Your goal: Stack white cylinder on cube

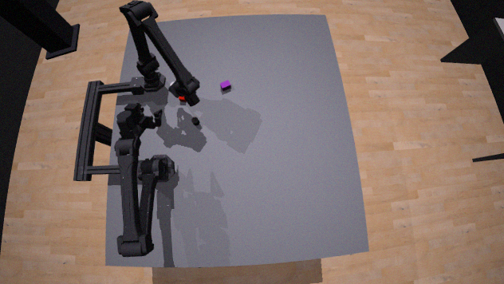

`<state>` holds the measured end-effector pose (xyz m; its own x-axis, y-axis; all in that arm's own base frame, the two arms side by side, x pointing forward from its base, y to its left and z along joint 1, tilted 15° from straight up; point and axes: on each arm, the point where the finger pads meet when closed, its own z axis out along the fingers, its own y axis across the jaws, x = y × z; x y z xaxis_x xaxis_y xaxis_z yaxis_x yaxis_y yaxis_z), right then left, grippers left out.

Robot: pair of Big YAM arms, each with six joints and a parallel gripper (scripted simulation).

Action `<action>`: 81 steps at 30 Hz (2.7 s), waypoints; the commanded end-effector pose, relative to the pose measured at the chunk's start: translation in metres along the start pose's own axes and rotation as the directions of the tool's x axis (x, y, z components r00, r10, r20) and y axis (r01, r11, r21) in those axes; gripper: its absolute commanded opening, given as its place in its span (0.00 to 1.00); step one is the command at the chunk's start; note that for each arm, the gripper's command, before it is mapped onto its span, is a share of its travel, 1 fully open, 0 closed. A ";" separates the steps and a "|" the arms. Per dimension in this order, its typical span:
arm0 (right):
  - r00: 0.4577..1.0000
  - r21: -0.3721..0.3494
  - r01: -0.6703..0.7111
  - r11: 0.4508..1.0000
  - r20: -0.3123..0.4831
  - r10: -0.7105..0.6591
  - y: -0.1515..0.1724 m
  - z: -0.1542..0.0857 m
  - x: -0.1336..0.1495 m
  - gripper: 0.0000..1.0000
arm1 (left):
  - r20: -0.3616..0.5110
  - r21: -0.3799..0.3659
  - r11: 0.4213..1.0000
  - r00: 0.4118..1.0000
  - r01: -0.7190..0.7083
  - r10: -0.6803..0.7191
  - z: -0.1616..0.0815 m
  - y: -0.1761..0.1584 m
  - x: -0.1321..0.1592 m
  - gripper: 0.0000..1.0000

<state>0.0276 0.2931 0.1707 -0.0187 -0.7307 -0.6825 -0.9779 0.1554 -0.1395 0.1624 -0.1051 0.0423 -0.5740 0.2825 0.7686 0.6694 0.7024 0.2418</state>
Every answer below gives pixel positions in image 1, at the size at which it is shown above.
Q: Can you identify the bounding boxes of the purple block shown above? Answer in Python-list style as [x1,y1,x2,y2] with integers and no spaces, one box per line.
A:
[220,81,231,91]

